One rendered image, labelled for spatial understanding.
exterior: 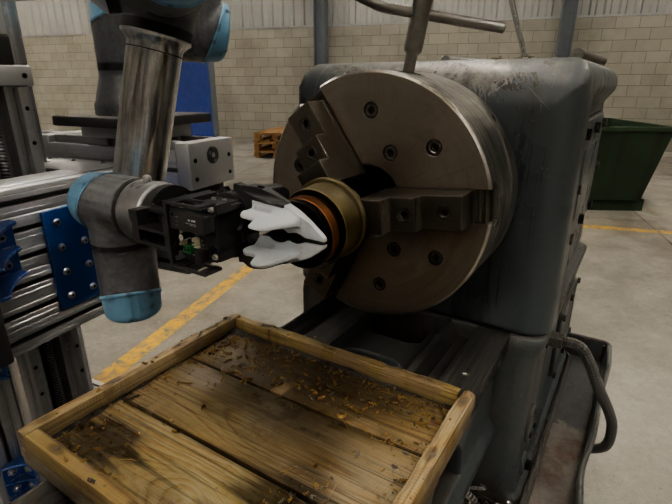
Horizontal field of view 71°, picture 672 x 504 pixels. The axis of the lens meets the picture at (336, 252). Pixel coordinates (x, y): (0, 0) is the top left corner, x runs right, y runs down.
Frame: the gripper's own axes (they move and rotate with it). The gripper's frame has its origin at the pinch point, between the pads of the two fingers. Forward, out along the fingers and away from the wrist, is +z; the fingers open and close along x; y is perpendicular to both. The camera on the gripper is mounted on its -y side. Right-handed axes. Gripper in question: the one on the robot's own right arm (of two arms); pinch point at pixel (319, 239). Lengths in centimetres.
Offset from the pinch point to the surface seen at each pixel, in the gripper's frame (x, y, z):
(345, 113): 10.9, -15.7, -6.8
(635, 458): -108, -130, 42
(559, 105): 11.8, -31.5, 15.1
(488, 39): 98, -988, -277
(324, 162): 5.9, -8.5, -5.1
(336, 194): 3.4, -4.7, -1.0
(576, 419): -54, -63, 23
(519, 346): -22.8, -31.0, 14.7
